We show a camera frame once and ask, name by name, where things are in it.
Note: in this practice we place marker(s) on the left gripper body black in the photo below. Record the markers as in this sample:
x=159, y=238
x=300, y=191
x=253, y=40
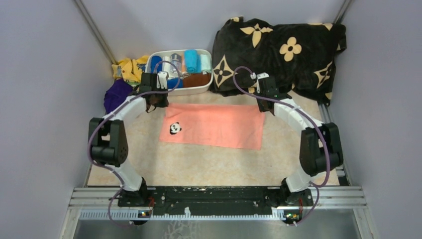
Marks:
x=159, y=100

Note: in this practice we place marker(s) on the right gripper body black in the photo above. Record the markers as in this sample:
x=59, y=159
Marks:
x=261, y=105

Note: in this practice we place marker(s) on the pink panda towel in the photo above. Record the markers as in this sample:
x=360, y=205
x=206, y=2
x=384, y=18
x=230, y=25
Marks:
x=230, y=126

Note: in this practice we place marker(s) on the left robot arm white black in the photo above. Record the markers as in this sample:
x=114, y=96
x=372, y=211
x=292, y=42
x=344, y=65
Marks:
x=108, y=145

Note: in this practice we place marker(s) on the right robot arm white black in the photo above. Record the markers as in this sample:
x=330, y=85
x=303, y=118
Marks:
x=320, y=147

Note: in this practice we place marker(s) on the dark blue rolled towel lying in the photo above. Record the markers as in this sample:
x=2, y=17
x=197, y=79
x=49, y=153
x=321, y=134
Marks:
x=175, y=83

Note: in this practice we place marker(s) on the white rolled towel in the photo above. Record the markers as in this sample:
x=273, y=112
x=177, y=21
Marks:
x=167, y=67

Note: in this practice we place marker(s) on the yellow patterned cloth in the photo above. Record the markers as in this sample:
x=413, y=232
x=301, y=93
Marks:
x=130, y=70

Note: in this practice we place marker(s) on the dark blue rolled towel upright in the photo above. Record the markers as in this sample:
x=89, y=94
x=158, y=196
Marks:
x=155, y=64

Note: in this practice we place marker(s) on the purple towel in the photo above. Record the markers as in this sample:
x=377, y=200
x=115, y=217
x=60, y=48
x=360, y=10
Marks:
x=116, y=95

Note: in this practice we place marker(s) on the white plastic bin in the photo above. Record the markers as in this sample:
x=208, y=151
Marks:
x=180, y=91

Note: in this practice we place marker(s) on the grey blue rolled towel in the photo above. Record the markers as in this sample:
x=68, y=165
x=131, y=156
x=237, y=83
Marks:
x=176, y=67

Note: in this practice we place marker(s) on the orange rolled towel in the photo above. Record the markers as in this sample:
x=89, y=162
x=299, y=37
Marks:
x=184, y=70

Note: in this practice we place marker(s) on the brown rolled towel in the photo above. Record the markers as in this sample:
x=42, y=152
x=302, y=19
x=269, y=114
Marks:
x=196, y=80

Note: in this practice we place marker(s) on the black floral blanket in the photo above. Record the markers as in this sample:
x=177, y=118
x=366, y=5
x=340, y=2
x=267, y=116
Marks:
x=299, y=56

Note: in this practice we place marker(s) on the light blue rolled towel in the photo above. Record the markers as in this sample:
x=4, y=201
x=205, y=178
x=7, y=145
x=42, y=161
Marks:
x=191, y=60

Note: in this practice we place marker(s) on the pale mint rolled towel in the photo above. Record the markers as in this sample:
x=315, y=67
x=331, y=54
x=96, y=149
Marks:
x=205, y=63

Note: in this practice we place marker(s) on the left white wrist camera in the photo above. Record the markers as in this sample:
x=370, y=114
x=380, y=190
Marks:
x=162, y=78

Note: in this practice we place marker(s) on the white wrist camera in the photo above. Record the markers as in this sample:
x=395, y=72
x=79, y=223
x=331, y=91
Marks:
x=258, y=86
x=162, y=78

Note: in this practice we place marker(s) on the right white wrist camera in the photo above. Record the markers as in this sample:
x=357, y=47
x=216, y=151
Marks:
x=258, y=86

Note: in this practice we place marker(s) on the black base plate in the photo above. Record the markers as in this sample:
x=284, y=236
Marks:
x=214, y=201

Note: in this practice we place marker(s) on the aluminium frame rail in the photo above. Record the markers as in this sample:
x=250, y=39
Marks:
x=339, y=212

